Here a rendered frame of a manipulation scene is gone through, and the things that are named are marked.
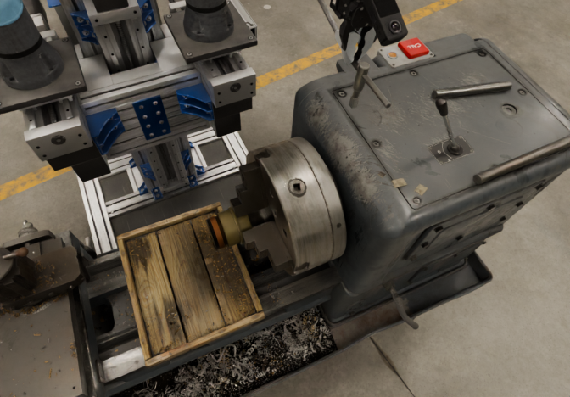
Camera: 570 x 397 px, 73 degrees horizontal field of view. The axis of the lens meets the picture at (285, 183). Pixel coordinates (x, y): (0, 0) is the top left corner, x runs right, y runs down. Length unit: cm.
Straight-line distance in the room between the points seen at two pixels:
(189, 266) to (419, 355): 129
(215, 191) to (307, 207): 124
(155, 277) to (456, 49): 101
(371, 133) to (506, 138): 31
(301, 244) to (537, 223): 199
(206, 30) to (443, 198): 79
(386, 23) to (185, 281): 79
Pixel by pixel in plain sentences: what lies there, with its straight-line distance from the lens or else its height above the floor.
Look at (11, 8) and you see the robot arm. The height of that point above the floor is 136.
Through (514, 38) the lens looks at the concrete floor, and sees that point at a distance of 383.
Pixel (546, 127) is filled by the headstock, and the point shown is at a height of 126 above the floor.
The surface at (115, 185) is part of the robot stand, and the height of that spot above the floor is 21.
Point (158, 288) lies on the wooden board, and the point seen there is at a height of 89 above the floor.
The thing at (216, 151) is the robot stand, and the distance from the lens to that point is 215.
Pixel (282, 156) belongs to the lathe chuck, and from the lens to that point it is 84.
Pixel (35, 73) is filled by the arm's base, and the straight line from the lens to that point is 120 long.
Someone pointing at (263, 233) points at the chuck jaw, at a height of 110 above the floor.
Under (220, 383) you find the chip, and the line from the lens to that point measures 134.
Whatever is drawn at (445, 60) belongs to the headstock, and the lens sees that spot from 114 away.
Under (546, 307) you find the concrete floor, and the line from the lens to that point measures 244.
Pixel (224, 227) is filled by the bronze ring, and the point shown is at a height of 112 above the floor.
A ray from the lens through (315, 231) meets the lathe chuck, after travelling 82.
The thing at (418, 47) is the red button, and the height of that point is 127.
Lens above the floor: 191
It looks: 57 degrees down
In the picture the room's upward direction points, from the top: 6 degrees clockwise
